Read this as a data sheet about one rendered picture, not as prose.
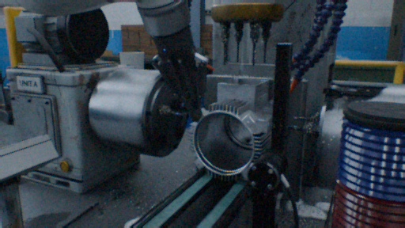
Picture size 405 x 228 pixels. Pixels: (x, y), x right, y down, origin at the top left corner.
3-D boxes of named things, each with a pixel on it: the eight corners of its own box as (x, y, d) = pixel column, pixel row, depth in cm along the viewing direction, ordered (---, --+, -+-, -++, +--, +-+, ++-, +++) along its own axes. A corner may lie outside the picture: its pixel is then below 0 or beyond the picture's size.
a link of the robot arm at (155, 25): (151, -12, 64) (160, 17, 68) (126, 10, 59) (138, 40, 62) (193, -15, 60) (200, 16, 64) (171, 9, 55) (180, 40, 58)
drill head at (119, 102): (112, 131, 124) (107, 62, 118) (200, 145, 108) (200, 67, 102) (57, 151, 102) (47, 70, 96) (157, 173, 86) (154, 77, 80)
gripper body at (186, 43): (197, 17, 64) (206, 58, 70) (159, 17, 67) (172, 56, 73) (180, 37, 59) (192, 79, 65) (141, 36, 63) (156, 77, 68)
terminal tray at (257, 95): (232, 102, 96) (233, 77, 95) (268, 105, 92) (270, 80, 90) (215, 110, 86) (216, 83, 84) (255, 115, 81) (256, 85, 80)
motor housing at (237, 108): (218, 150, 102) (220, 89, 97) (281, 160, 93) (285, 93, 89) (187, 173, 85) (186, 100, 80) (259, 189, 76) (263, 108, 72)
